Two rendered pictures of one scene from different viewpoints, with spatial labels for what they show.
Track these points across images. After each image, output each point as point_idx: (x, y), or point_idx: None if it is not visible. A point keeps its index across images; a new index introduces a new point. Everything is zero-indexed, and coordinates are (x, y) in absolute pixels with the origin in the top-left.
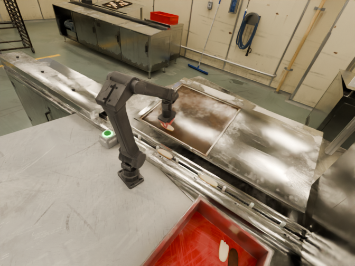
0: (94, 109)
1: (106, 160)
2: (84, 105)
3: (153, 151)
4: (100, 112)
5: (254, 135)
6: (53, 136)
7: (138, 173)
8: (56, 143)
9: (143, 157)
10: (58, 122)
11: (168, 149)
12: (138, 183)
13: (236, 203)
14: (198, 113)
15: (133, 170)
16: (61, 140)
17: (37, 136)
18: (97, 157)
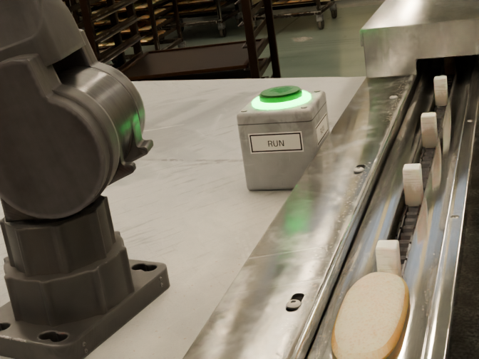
0: (398, 24)
1: (167, 215)
2: (392, 14)
3: (326, 256)
4: (427, 55)
5: None
6: (218, 107)
7: (51, 279)
8: (184, 123)
9: (62, 139)
10: (300, 85)
11: (432, 299)
12: (17, 343)
13: None
14: None
15: (25, 226)
16: (211, 120)
17: (192, 99)
18: (173, 195)
